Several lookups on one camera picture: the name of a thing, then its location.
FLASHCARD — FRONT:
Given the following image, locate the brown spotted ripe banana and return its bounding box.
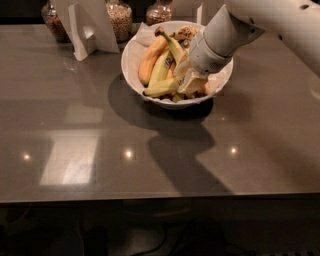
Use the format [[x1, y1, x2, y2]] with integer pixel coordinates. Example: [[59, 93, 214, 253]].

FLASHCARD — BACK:
[[171, 25, 199, 41]]

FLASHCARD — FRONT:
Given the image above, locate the long-stem yellow-green banana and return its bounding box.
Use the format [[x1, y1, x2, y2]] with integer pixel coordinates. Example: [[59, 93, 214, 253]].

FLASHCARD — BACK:
[[154, 26, 186, 64]]

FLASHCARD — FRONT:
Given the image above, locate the white paper bowl liner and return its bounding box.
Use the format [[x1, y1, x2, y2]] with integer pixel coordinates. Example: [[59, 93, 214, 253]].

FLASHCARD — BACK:
[[121, 23, 233, 109]]

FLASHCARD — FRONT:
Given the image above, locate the yellow-green banana with sticker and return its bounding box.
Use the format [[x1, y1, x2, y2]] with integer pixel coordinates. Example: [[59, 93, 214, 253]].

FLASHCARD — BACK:
[[148, 49, 174, 87]]

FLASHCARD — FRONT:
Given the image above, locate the ripe orange banana left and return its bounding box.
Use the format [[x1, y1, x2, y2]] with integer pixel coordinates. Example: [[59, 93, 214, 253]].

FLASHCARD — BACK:
[[138, 36, 168, 85]]

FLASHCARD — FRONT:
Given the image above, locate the glass jar far left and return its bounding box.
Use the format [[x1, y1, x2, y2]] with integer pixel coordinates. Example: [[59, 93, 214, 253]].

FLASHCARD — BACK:
[[41, 0, 70, 43]]

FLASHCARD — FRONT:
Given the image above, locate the yellow-green stickered banana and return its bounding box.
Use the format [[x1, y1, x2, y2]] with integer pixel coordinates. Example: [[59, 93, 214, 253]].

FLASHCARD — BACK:
[[143, 77, 183, 98]]

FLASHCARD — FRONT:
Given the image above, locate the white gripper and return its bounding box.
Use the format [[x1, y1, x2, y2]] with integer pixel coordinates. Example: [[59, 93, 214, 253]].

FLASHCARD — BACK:
[[173, 29, 232, 94]]

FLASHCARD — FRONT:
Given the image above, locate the glass jar centre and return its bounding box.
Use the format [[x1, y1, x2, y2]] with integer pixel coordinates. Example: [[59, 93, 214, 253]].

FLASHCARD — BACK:
[[146, 0, 173, 26]]

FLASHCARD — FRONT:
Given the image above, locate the small orange banana centre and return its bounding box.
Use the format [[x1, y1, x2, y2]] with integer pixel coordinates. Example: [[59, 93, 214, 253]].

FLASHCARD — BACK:
[[166, 61, 176, 80]]

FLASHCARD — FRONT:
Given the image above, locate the orange banana centre right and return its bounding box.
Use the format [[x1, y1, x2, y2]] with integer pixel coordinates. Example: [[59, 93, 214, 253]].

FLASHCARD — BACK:
[[197, 83, 216, 97]]

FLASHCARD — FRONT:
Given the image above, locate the white ceramic bowl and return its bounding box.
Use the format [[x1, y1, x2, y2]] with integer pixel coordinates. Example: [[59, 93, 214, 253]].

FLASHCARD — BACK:
[[121, 21, 233, 110]]

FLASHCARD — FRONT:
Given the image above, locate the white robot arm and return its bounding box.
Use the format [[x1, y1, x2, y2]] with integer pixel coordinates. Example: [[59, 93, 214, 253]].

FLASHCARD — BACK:
[[174, 0, 320, 76]]

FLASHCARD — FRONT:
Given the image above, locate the glass jar of grains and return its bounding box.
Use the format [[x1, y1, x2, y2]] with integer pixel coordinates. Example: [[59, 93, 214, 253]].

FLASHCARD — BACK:
[[105, 0, 132, 43]]

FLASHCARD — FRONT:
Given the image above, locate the white folded card stand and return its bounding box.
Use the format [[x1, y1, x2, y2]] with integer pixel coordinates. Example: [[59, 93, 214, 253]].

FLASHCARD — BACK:
[[52, 0, 119, 61]]

